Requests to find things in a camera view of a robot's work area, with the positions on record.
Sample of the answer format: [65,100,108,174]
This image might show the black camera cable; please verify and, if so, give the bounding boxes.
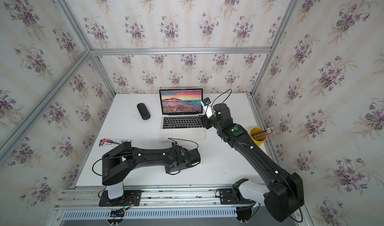
[209,88,233,110]

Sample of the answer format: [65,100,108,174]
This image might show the black woven glasses case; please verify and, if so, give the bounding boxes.
[137,103,151,120]

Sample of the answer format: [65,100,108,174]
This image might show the silver laptop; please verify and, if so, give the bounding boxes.
[159,88,206,141]

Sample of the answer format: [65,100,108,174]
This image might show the yellow pencil cup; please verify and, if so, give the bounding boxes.
[250,128,267,147]

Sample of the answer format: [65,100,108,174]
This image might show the aluminium mounting rail frame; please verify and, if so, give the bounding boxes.
[44,182,314,226]

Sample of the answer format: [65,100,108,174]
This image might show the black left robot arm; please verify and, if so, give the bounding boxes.
[96,140,201,200]

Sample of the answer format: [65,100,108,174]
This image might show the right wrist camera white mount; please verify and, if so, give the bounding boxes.
[201,98,214,119]

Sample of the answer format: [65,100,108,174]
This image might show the blue white small box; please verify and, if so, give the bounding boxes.
[99,139,132,147]

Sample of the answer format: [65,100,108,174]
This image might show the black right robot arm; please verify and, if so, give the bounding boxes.
[200,98,305,222]

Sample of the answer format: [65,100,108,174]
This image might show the pencils in cup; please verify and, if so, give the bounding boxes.
[252,128,275,140]

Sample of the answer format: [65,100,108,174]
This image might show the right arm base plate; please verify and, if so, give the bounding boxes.
[215,188,255,205]

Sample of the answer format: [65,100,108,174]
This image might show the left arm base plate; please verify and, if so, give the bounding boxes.
[98,190,142,207]

